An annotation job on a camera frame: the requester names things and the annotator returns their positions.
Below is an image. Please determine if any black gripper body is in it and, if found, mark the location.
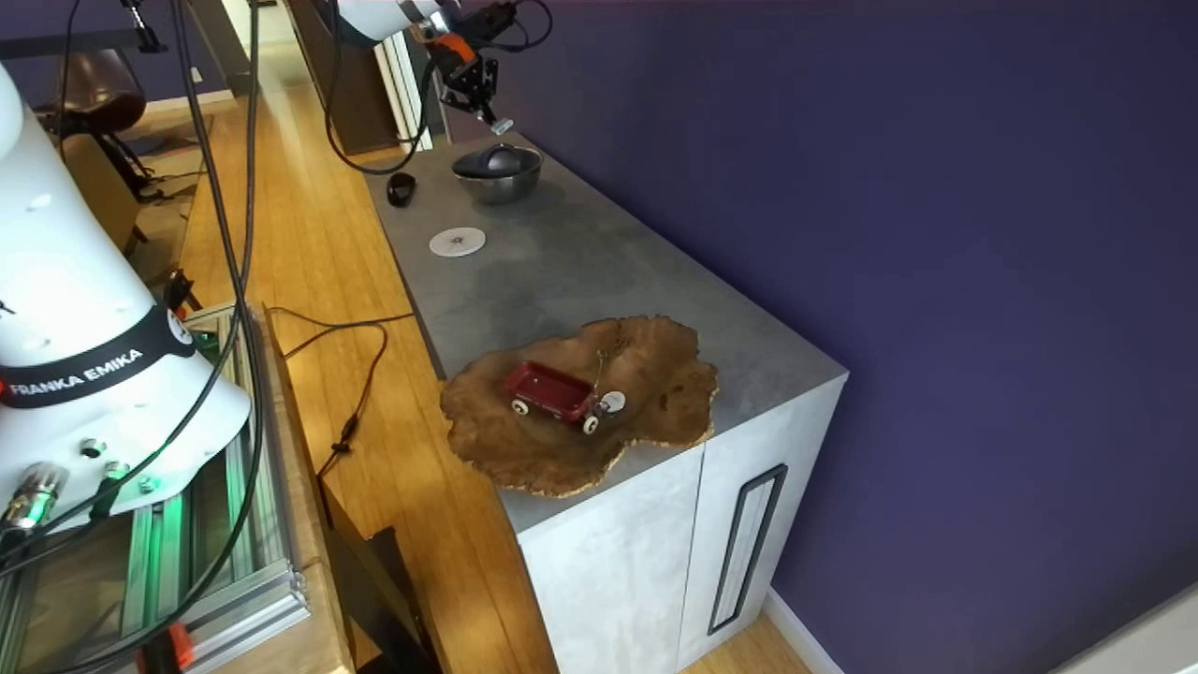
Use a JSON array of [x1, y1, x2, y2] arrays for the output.
[[426, 2, 522, 106]]

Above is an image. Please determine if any shiny metal bowl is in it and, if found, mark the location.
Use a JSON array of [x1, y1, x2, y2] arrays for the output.
[[450, 141, 546, 208]]

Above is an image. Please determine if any brown wooden door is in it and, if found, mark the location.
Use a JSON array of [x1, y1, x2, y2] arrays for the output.
[[287, 0, 407, 160]]

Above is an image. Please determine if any white round disc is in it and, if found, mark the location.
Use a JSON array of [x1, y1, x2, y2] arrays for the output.
[[426, 220, 491, 263]]

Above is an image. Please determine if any grey concrete cabinet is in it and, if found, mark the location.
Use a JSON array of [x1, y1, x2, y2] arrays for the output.
[[365, 126, 853, 674]]

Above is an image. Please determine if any red toy wagon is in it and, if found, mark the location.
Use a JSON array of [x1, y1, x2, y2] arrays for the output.
[[501, 358, 634, 438]]

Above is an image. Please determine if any brown leaf-shaped plate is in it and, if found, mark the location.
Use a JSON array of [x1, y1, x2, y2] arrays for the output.
[[438, 309, 722, 502]]

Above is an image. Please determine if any dark chair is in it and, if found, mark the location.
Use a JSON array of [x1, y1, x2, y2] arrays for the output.
[[42, 46, 171, 201]]

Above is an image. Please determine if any black flat box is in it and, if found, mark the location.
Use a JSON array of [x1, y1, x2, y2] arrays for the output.
[[316, 479, 447, 674]]

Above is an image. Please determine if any white baseboard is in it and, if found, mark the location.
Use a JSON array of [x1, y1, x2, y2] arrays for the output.
[[760, 588, 845, 674]]

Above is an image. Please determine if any pale grey ledge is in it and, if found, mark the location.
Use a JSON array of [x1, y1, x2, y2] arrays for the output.
[[1059, 580, 1198, 674]]

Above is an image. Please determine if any long black hanging cable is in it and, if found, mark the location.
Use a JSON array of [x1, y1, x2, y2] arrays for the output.
[[115, 0, 274, 529]]

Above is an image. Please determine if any thin black floor cable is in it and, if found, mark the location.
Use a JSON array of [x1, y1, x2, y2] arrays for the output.
[[261, 303, 418, 482]]

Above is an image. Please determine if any black rectangular door handle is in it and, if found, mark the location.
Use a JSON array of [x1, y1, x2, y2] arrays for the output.
[[704, 459, 795, 640]]

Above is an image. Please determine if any aluminium robot stand frame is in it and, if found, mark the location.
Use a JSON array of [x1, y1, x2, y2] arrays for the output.
[[0, 296, 316, 674]]

